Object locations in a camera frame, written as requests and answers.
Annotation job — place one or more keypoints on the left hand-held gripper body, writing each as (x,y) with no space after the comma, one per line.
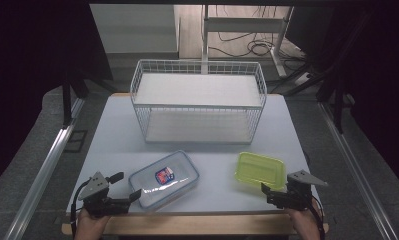
(97,196)

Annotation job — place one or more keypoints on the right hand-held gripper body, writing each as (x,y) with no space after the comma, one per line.
(298,191)

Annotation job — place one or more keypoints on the food container with green lid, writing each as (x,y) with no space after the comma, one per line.
(260,170)

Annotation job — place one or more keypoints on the clear food container blue-rimmed lid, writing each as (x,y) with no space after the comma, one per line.
(163,180)

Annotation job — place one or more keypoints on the person's left hand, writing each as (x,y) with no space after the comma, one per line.
(91,226)

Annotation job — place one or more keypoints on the person's right hand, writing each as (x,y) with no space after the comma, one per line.
(303,225)

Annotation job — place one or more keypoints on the black stand leg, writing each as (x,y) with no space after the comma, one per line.
(67,103)
(337,106)

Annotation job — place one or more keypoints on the dark curtain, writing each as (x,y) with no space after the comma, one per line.
(23,66)
(380,66)

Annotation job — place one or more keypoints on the white cabinet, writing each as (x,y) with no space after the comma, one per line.
(133,30)

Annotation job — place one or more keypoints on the aluminium frame rail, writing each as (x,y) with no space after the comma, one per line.
(357,170)
(40,176)

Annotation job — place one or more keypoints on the white metal desk frame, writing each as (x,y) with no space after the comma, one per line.
(243,25)

